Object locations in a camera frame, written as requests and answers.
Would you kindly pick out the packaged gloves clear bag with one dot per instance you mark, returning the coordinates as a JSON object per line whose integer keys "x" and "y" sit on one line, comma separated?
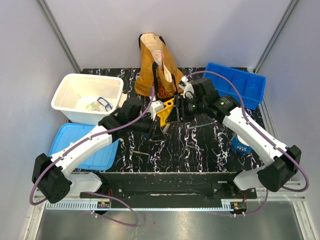
{"x": 94, "y": 106}

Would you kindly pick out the blue compartment bin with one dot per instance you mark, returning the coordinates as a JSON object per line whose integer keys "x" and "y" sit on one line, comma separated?
{"x": 250, "y": 86}

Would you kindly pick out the brown paper bag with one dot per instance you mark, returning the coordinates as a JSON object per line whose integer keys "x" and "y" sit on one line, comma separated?
{"x": 158, "y": 68}

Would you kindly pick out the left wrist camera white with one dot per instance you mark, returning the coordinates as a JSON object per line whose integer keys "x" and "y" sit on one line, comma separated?
{"x": 155, "y": 107}

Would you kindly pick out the light blue tub lid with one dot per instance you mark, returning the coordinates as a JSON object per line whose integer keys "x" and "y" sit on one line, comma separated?
{"x": 102, "y": 160}

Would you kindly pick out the aluminium rail frame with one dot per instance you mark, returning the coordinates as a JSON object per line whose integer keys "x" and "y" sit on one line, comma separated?
{"x": 183, "y": 216}

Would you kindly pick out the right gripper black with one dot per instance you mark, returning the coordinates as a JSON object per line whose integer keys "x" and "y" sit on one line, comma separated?
{"x": 177, "y": 115}

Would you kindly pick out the white plastic tub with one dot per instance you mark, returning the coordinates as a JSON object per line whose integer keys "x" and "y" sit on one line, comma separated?
{"x": 77, "y": 90}

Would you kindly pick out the blue safety glasses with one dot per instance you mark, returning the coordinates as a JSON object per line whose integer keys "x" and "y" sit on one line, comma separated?
{"x": 104, "y": 104}

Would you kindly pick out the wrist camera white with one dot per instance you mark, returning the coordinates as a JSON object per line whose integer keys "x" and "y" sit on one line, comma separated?
{"x": 155, "y": 107}
{"x": 188, "y": 91}

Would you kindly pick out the yellow test tube rack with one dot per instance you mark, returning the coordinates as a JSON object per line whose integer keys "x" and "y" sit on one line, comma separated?
{"x": 165, "y": 112}

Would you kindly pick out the bent glass tube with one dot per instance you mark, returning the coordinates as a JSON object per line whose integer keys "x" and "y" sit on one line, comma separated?
{"x": 142, "y": 153}

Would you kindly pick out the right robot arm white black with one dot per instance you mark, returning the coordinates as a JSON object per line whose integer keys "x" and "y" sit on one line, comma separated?
{"x": 280, "y": 162}

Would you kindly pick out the clear pipette tube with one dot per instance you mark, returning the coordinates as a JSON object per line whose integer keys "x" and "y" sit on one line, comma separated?
{"x": 199, "y": 126}

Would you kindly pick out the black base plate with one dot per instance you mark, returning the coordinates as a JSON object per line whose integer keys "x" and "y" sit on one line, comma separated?
{"x": 212, "y": 185}

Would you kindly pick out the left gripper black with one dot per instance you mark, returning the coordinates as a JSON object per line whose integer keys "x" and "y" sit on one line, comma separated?
{"x": 158, "y": 135}

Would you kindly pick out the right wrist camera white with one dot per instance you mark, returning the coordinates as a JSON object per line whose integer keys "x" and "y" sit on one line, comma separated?
{"x": 188, "y": 91}

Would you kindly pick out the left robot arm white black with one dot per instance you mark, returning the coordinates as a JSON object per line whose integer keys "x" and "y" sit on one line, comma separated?
{"x": 54, "y": 175}

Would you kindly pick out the short clear test tube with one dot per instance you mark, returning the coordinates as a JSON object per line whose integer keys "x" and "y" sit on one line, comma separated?
{"x": 165, "y": 128}

